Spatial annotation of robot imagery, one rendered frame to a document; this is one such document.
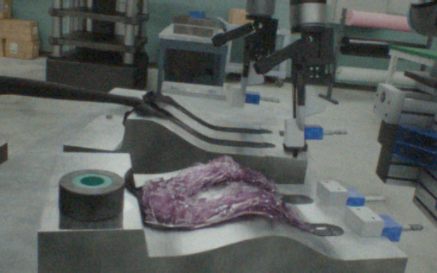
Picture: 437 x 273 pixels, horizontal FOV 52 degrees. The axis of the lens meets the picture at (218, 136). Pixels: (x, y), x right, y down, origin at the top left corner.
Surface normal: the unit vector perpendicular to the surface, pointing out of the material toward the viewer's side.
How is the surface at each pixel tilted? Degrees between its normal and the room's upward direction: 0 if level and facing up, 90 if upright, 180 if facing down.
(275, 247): 90
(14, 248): 0
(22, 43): 98
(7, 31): 87
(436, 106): 90
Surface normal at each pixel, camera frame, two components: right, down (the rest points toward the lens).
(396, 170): -0.03, 0.29
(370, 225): 0.25, 0.30
